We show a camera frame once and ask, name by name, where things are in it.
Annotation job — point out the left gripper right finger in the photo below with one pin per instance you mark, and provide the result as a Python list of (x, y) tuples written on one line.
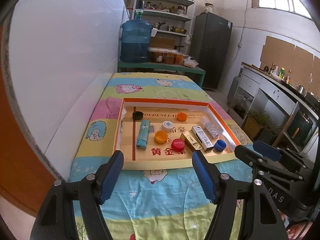
[(260, 217)]

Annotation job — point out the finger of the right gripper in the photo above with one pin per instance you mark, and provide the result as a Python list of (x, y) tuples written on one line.
[(288, 158), (268, 169)]

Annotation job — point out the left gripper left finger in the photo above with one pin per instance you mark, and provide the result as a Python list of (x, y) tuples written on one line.
[(56, 219)]

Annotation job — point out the blue bottle cap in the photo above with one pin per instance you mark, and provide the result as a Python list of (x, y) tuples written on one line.
[(220, 145)]

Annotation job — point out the Hello Kitty silver case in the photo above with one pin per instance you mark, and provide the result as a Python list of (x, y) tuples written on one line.
[(202, 137)]

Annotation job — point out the gold rectangular box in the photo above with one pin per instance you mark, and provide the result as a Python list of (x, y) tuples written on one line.
[(190, 141)]

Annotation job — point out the red bottle cap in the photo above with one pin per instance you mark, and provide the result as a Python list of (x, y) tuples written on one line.
[(178, 145)]

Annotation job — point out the orange bottle cap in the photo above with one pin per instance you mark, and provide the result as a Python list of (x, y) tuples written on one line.
[(181, 116), (161, 137)]

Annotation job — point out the white QR code cap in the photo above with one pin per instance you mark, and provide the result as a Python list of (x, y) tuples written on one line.
[(167, 126)]

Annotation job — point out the teal patterned case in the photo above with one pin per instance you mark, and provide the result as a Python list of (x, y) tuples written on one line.
[(143, 135)]

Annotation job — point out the black bottle cap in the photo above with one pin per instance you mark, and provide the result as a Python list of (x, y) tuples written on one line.
[(137, 115)]

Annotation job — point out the person's right hand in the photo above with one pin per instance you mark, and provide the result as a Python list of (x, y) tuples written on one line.
[(295, 231)]

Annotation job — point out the potted green plant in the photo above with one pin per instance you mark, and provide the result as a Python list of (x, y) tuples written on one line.
[(255, 123)]

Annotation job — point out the white kitchen counter cabinet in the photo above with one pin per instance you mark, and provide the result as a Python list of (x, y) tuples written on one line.
[(293, 122)]

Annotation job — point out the orange wooden door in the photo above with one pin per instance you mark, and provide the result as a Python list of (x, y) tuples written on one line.
[(25, 178)]

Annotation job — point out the colourful cartoon bed sheet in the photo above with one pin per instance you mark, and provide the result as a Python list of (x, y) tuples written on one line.
[(149, 204)]

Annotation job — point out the green low table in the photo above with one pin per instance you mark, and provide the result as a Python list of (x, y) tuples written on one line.
[(124, 66)]

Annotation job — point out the orange rimmed cardboard tray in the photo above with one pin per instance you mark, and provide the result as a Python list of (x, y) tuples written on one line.
[(162, 156)]

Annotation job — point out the dark refrigerator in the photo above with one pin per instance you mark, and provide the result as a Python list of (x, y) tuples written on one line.
[(209, 46)]

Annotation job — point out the brown cardboard box on shelf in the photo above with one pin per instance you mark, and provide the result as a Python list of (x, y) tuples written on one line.
[(161, 42)]

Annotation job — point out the white storage shelf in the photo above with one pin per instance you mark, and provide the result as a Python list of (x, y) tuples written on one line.
[(172, 19)]

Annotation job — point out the blue water jug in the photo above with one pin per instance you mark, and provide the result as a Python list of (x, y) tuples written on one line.
[(135, 39)]

